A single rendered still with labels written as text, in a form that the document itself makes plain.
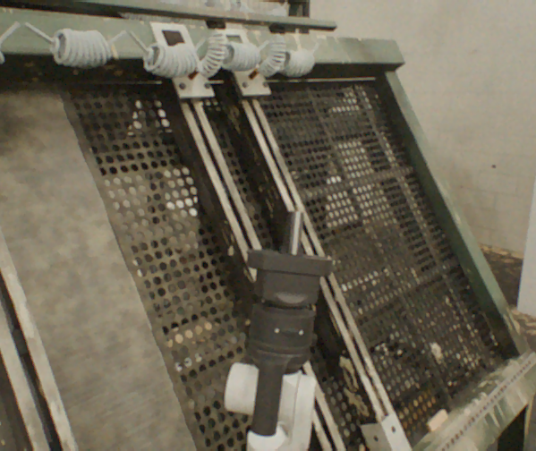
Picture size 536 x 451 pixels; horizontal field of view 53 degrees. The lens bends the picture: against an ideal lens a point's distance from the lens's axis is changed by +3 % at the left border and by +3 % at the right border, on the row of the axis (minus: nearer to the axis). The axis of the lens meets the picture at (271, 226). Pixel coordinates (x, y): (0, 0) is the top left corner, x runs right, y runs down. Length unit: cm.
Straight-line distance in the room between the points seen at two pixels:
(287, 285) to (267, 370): 11
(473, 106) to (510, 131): 46
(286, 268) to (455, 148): 559
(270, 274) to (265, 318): 6
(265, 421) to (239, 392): 6
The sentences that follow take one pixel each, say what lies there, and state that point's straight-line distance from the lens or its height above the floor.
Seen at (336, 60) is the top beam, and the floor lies 187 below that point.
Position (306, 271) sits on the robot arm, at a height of 157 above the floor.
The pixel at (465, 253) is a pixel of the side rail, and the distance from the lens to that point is 201.
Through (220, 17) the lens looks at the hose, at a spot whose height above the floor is 195.
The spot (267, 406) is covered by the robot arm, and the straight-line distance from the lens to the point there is 72.
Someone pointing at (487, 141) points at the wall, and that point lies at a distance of 610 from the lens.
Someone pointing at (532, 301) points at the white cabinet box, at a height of 12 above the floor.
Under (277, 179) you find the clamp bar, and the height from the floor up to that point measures 157.
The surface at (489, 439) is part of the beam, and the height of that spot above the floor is 82.
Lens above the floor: 184
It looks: 16 degrees down
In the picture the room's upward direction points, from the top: straight up
